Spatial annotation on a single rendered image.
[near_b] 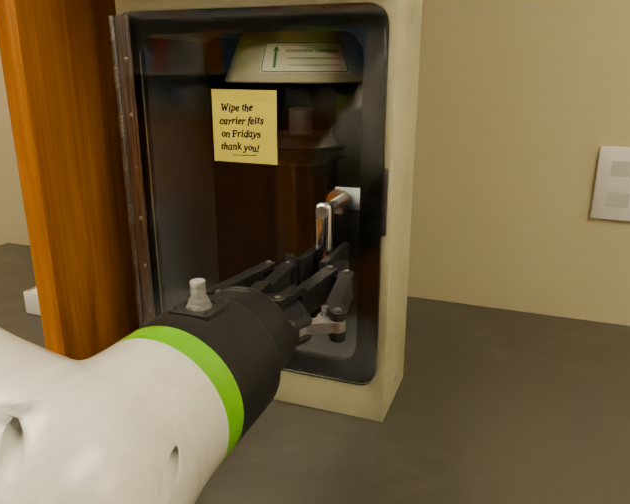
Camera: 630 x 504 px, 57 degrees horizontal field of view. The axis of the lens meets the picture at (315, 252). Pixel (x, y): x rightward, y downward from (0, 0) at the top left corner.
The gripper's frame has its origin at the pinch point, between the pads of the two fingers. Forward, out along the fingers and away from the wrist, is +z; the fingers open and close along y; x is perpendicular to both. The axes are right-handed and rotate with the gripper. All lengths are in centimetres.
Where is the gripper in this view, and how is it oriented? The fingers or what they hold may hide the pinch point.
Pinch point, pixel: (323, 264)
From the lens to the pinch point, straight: 57.8
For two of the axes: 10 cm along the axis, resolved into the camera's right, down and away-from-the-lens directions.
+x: 0.0, 9.5, 3.0
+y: -9.4, -1.1, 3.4
